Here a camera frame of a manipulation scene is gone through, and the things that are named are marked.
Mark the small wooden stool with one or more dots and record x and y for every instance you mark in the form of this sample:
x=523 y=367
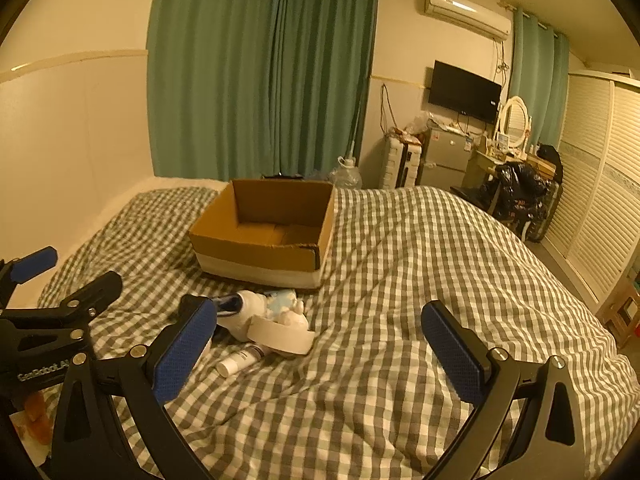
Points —
x=619 y=314

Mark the black wall television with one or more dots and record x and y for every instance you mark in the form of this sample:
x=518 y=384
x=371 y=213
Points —
x=464 y=92

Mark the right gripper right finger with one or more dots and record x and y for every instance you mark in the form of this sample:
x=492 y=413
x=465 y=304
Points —
x=546 y=442

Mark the checkered bed cover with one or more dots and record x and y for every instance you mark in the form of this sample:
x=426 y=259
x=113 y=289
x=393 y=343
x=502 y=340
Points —
x=371 y=401

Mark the brown cardboard box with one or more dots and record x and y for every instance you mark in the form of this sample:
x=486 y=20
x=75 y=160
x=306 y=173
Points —
x=273 y=232

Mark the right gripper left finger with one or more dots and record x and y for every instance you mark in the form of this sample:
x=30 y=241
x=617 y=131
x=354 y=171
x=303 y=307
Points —
x=88 y=440

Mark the clear water jug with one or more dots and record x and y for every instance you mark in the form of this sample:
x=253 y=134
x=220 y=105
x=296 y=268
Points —
x=346 y=174

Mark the green curtain by wardrobe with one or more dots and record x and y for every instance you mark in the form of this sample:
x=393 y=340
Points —
x=539 y=75

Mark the white tape roll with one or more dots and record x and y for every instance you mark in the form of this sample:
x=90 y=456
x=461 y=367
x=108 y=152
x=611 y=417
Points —
x=280 y=338

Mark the white oval vanity mirror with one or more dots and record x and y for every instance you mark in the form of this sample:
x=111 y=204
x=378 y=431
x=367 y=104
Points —
x=513 y=125

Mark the blue floral tissue pack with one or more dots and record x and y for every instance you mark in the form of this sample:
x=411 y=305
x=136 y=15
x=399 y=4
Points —
x=278 y=301

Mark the large green curtain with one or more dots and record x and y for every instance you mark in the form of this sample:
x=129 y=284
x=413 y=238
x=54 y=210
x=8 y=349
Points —
x=251 y=88

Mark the black garbage bag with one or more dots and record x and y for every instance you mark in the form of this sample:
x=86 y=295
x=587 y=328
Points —
x=521 y=193

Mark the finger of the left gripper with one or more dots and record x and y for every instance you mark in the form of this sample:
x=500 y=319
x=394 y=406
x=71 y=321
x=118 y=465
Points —
x=95 y=292
x=21 y=270

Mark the grey mini fridge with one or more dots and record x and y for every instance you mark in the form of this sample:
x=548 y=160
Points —
x=444 y=159

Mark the white sock navy cuff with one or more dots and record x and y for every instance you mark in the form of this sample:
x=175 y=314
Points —
x=234 y=312

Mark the white air conditioner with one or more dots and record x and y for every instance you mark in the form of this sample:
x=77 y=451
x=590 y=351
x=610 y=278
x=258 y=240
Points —
x=470 y=15

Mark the white louvered wardrobe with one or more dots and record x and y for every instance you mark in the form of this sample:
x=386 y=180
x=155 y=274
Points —
x=594 y=233

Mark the wooden dressing table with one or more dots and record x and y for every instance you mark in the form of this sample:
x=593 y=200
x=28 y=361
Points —
x=480 y=166

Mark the person's left hand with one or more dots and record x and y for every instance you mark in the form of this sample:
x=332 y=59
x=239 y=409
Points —
x=38 y=423

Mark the white suitcase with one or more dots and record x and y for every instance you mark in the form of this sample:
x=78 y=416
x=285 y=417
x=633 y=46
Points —
x=400 y=165

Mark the white cosmetic tube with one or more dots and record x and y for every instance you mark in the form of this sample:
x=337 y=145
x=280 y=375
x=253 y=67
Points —
x=241 y=360

